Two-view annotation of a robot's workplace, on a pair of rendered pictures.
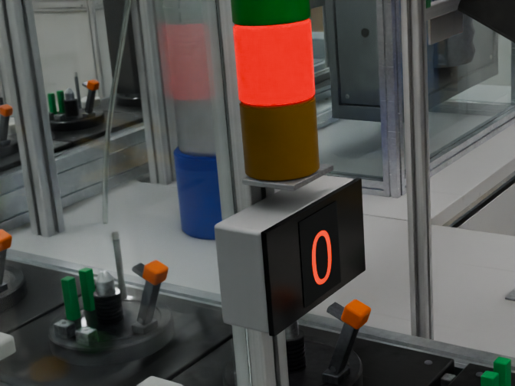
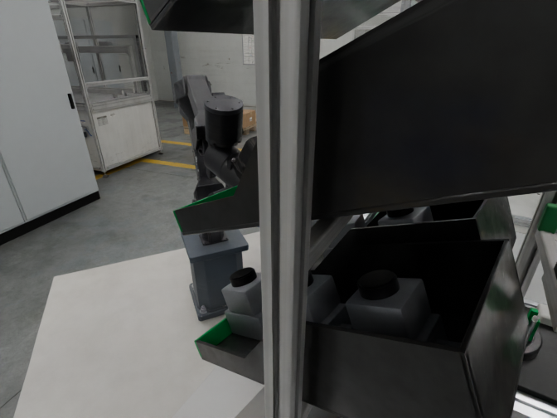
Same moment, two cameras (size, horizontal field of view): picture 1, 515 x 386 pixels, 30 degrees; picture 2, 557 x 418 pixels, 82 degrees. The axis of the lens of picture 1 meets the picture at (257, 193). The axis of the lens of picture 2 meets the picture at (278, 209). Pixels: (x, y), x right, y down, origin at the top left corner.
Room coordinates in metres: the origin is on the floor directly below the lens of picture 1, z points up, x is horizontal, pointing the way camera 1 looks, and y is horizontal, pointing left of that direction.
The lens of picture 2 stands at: (1.29, -0.52, 1.50)
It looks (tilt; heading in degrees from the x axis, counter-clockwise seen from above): 26 degrees down; 174
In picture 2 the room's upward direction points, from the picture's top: straight up
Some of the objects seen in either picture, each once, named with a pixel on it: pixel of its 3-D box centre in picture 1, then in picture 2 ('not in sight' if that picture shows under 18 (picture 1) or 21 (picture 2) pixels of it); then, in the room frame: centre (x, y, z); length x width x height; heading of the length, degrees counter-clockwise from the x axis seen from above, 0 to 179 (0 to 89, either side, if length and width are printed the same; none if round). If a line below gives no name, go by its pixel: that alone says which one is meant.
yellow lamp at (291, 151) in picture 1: (280, 135); not in sight; (0.62, -0.02, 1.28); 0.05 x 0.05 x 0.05
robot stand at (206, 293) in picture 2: not in sight; (216, 268); (0.56, -0.62, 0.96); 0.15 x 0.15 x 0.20; 18
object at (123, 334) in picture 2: not in sight; (224, 312); (0.61, -0.60, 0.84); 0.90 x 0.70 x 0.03; 108
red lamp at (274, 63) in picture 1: (274, 60); not in sight; (0.62, -0.02, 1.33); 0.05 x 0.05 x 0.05
